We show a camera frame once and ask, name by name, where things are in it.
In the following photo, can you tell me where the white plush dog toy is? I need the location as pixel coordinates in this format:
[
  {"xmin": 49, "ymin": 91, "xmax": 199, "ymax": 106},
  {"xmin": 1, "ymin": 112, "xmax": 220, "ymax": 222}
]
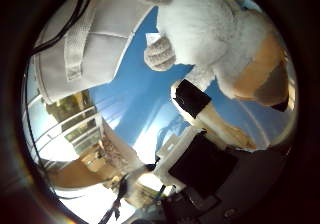
[{"xmin": 134, "ymin": 0, "xmax": 291, "ymax": 113}]

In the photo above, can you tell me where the white fabric container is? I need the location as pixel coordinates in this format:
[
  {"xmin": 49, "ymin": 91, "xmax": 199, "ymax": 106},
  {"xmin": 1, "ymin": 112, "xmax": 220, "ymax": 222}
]
[{"xmin": 33, "ymin": 0, "xmax": 158, "ymax": 105}]

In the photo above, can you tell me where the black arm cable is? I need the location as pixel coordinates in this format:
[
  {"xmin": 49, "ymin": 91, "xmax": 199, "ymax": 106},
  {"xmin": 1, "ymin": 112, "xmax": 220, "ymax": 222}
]
[{"xmin": 98, "ymin": 173, "xmax": 129, "ymax": 224}]

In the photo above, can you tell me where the black cable bundle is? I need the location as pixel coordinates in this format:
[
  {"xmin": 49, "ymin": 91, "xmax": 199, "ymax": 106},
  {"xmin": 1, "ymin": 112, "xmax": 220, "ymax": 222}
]
[{"xmin": 31, "ymin": 0, "xmax": 93, "ymax": 56}]

